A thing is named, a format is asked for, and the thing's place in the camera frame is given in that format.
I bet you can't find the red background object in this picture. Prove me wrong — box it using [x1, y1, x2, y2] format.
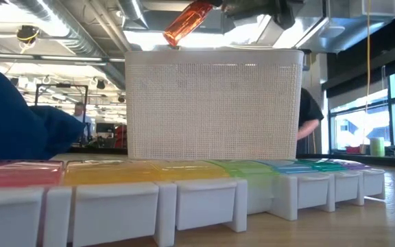
[114, 123, 128, 148]

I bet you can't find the person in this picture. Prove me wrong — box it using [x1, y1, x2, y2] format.
[71, 102, 95, 144]
[296, 87, 325, 156]

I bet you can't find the black ceiling camera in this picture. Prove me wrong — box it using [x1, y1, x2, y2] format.
[16, 24, 40, 45]

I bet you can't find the dark blue fabric sling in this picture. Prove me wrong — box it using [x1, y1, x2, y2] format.
[0, 61, 86, 161]

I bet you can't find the rainbow-lidded weekly pill organizer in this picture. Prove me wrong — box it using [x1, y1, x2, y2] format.
[0, 157, 387, 247]

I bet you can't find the black metal frame stand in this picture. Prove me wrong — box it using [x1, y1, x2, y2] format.
[34, 83, 89, 138]

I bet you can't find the dark background monitor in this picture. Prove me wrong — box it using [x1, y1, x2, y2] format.
[95, 122, 116, 135]

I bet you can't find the red translucent pill bottle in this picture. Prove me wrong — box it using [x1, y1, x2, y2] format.
[163, 0, 216, 47]

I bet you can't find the white perforated plastic basket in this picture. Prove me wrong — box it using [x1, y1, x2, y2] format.
[124, 48, 305, 161]

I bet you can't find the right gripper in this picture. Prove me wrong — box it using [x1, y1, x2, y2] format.
[219, 0, 305, 30]

